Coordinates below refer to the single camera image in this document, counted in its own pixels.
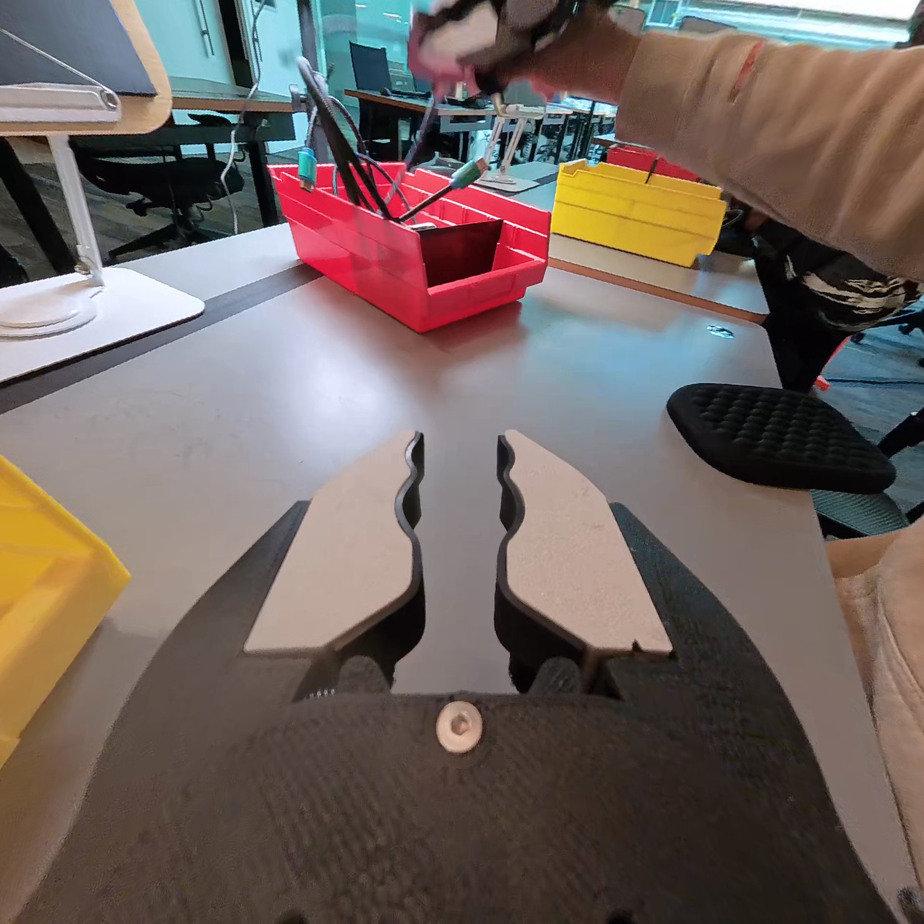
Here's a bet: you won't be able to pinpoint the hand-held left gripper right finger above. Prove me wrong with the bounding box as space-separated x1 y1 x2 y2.
493 429 675 690

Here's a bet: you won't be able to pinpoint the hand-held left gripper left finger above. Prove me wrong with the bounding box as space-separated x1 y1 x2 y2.
243 429 427 690

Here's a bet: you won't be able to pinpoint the black hdmi cable green plugs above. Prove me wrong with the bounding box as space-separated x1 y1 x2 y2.
292 54 504 222

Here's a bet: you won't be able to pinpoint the black adapter hub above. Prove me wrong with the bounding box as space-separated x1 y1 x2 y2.
307 61 387 219

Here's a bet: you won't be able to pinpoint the red plastic bin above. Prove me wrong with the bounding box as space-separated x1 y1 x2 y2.
605 143 705 183
267 160 553 334

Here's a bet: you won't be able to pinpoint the yellow plastic bin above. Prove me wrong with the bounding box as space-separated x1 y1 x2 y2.
0 453 132 768
551 159 728 268

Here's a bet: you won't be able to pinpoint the person's right forearm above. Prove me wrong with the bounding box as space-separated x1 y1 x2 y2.
616 31 924 284

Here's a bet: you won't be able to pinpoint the person's right hand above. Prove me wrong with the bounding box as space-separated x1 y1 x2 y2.
505 18 640 102

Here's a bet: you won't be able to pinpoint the pale small stand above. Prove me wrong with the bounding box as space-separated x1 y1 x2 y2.
473 97 553 194

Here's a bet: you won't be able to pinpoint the black chair armrest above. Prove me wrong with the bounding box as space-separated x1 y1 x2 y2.
666 383 924 541

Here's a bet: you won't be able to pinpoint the wooden desk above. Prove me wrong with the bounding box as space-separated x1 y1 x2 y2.
166 76 304 228

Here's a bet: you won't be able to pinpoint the dark patterned cloth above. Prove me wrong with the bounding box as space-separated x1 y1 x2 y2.
751 217 924 394

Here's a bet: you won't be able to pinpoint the white desk stand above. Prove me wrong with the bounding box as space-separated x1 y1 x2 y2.
0 81 124 339

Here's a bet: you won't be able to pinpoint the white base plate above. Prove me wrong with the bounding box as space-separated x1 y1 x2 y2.
0 267 206 385

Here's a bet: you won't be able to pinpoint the black panel with wooden frame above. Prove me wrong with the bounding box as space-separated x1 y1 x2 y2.
0 0 174 138

